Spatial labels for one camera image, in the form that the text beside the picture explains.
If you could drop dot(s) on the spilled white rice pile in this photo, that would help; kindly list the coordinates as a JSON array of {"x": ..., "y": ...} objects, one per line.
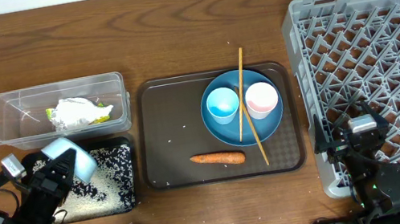
[{"x": 92, "y": 199}]

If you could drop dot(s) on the grey dishwasher rack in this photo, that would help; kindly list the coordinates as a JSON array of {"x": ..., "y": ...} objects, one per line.
[{"x": 343, "y": 52}]

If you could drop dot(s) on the light blue rice bowl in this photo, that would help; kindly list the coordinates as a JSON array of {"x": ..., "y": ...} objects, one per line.
[{"x": 85, "y": 164}]

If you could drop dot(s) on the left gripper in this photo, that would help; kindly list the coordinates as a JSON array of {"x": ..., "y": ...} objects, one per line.
[{"x": 47, "y": 185}]

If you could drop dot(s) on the white pink cup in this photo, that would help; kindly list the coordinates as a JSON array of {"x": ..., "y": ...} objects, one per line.
[{"x": 261, "y": 99}]

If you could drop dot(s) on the foil yellow snack wrapper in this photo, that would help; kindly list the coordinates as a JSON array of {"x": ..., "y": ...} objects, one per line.
[{"x": 49, "y": 113}]

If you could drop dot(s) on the black plastic tray bin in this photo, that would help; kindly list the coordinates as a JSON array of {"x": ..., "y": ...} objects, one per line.
[{"x": 119, "y": 141}]

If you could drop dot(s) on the white napkin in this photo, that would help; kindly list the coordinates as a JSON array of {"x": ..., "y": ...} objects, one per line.
[{"x": 78, "y": 111}]

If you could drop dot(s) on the light blue cup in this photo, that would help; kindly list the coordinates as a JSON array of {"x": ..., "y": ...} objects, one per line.
[{"x": 222, "y": 104}]

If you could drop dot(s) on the lower wooden chopstick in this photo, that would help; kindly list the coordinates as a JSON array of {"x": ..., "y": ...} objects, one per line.
[{"x": 254, "y": 132}]

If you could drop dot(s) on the upper wooden chopstick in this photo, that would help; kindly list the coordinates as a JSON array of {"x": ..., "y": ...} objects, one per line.
[{"x": 240, "y": 93}]

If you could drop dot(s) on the brown serving tray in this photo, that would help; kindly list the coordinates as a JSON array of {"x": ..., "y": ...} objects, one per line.
[{"x": 172, "y": 131}]

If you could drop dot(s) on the clear plastic bin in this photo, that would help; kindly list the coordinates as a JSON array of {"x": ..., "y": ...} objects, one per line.
[{"x": 24, "y": 121}]

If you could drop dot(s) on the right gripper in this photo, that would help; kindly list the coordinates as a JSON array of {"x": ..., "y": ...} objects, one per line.
[{"x": 322, "y": 143}]

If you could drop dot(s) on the orange carrot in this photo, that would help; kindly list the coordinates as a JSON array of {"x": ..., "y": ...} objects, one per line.
[{"x": 223, "y": 158}]

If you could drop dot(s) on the wooden chopstick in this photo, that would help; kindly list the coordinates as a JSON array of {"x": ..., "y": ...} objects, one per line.
[
  {"x": 240, "y": 93},
  {"x": 254, "y": 132}
]

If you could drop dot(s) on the dark blue plate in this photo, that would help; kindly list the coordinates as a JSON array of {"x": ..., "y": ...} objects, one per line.
[{"x": 229, "y": 133}]

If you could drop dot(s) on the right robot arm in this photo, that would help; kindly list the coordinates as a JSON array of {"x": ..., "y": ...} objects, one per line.
[{"x": 376, "y": 186}]

